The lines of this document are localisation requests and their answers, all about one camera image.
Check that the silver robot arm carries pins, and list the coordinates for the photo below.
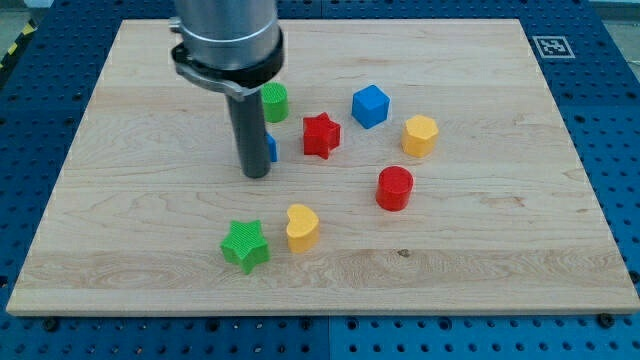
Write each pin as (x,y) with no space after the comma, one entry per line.
(228,46)

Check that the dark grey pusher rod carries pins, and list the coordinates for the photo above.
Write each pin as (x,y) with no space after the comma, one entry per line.
(248,122)

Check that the red star block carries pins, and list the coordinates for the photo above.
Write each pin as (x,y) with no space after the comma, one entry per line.
(320,135)

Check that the red cylinder block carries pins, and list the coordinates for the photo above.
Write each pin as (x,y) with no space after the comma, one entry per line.
(394,188)

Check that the small blue block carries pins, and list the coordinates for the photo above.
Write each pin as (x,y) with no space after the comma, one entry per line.
(272,147)

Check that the wooden board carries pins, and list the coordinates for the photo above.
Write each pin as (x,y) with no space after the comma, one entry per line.
(502,218)

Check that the yellow hexagon block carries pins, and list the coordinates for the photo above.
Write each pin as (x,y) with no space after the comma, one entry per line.
(419,136)

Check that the white fiducial marker tag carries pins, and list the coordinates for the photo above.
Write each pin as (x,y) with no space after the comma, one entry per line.
(553,47)

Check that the yellow heart block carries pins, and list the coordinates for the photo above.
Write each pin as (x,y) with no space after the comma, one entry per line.
(302,229)

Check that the green cylinder block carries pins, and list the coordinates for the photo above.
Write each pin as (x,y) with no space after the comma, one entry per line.
(275,102)

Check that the blue cube block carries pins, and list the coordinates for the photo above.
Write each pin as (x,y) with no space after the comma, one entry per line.
(370,106)

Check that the green star block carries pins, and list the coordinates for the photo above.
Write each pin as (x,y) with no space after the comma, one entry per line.
(245,245)

